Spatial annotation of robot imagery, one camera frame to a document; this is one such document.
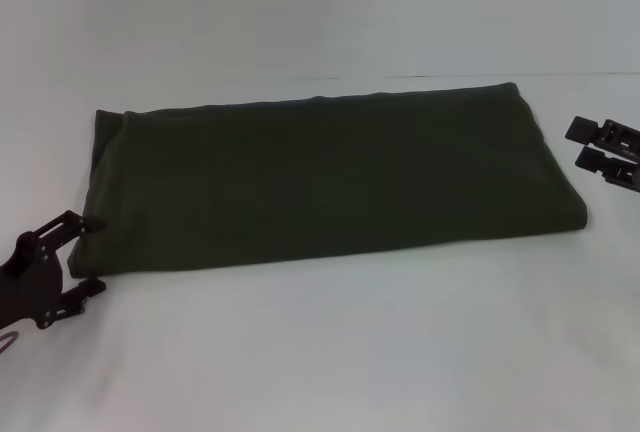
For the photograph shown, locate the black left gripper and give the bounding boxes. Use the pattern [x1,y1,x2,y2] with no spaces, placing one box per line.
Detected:
[0,208,109,334]

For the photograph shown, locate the dark green FREE! t-shirt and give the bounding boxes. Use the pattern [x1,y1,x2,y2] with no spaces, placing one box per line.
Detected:
[69,81,592,282]

